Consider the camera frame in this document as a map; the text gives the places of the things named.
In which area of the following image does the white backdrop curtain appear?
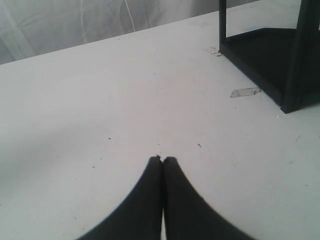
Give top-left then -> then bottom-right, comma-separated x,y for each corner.
0,0 -> 320,66

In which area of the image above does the black metal shelf rack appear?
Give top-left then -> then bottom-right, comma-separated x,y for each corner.
218,0 -> 320,114

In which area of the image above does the clear tape piece near rack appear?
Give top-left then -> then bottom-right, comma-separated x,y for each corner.
230,87 -> 261,98

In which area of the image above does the clear tape piece far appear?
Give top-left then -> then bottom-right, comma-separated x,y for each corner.
204,46 -> 223,57

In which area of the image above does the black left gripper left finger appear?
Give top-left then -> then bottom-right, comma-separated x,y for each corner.
80,155 -> 163,240

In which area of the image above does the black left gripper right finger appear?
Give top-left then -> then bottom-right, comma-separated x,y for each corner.
162,156 -> 246,240

